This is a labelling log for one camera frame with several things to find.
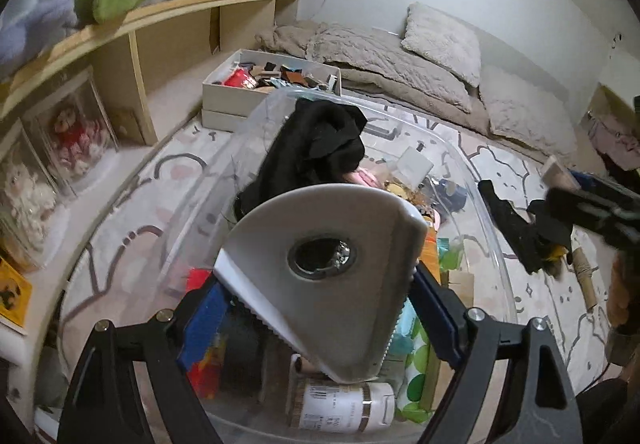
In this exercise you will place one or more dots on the purple plush toy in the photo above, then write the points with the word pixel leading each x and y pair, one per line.
pixel 35 31

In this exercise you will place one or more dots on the fluffy white pillow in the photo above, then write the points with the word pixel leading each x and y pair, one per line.
pixel 442 40

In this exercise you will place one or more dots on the white labelled bottle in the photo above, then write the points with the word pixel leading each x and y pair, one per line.
pixel 325 406

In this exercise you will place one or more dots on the green patterned packet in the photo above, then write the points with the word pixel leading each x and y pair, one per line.
pixel 412 368

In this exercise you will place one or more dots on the black stitched glove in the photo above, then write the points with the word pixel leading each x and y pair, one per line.
pixel 541 243

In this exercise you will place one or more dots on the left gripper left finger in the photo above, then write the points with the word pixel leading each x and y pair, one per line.
pixel 103 402

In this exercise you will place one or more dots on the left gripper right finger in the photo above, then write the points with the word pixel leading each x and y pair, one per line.
pixel 537 402

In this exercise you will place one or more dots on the beige blanket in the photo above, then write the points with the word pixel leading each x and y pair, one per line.
pixel 373 60

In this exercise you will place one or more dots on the red dressed doll in case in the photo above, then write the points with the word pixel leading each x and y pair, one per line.
pixel 71 132

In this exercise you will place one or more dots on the white jar opener tool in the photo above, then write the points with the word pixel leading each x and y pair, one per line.
pixel 327 268

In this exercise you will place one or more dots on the white doll in case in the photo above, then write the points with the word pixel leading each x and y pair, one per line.
pixel 34 218

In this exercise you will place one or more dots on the side shelf with clothes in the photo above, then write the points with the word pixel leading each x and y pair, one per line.
pixel 613 127

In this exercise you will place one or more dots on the red book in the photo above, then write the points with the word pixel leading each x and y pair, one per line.
pixel 196 279

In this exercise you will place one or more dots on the wooden headboard shelf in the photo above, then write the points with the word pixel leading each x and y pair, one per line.
pixel 149 65

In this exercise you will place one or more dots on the yellow box with black figure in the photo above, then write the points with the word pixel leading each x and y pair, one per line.
pixel 15 293

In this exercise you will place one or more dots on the white shoe box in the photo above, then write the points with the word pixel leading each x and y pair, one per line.
pixel 238 85

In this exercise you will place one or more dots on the beige quilted pillow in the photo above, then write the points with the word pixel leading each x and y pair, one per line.
pixel 521 112

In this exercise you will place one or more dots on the black cloth in bin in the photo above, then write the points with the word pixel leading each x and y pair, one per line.
pixel 319 143

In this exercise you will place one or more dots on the twine spool on cardboard tube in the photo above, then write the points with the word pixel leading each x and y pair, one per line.
pixel 583 272

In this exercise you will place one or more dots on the clear plastic storage bin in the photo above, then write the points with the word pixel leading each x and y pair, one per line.
pixel 201 229

